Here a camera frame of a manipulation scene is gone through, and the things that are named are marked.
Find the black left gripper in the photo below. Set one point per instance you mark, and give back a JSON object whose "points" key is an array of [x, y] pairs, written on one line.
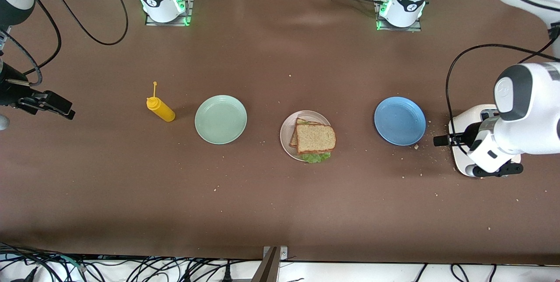
{"points": [[470, 133]]}

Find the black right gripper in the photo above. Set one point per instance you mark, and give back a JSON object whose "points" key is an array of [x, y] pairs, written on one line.
{"points": [[9, 92]]}

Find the yellow squeeze sauce bottle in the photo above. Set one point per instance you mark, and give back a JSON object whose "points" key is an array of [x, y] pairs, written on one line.
{"points": [[162, 110]]}

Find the brown bread slice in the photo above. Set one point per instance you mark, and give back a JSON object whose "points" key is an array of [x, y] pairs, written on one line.
{"points": [[294, 139], [315, 138]]}

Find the green lettuce leaf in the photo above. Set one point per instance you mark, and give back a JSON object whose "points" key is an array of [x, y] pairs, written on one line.
{"points": [[316, 157]]}

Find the blue plate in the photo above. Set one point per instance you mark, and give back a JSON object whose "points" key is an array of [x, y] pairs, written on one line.
{"points": [[400, 121]]}

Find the beige plate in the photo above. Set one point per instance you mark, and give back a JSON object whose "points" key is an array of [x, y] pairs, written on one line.
{"points": [[286, 131]]}

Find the pale green plate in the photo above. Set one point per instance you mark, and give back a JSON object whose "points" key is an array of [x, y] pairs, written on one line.
{"points": [[221, 120]]}

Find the white toaster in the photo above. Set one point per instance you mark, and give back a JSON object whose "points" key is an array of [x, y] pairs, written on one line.
{"points": [[459, 124]]}

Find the grey metal bar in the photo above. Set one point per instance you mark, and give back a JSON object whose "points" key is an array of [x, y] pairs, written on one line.
{"points": [[267, 271]]}

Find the silver table edge bracket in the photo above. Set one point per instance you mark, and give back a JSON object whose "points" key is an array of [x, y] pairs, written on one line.
{"points": [[284, 253]]}

